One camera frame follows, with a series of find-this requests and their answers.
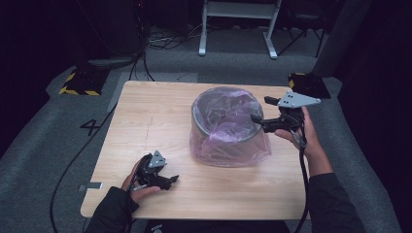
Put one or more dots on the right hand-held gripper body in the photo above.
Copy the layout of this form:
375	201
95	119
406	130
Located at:
291	118

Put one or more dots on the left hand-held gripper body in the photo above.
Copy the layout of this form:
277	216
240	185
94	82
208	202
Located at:
149	171

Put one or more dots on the pink plastic bag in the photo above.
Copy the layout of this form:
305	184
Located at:
226	149

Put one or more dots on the green plastic bucket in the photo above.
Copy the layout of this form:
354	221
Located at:
207	129

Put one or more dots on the person's left hand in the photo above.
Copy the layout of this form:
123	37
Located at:
139	192

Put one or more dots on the person's right hand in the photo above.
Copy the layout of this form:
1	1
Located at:
307	139

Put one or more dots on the yellow black striped stand base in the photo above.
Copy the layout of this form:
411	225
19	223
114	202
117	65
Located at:
309	85
82	82

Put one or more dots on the grey tape strip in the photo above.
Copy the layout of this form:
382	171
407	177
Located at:
92	186

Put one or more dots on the black tripod stand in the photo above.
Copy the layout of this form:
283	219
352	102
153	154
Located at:
304	29

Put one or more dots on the grey stand column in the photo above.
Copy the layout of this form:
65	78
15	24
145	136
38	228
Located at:
340	39

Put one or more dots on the white metal desk frame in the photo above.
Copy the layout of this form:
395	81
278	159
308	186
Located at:
238	9

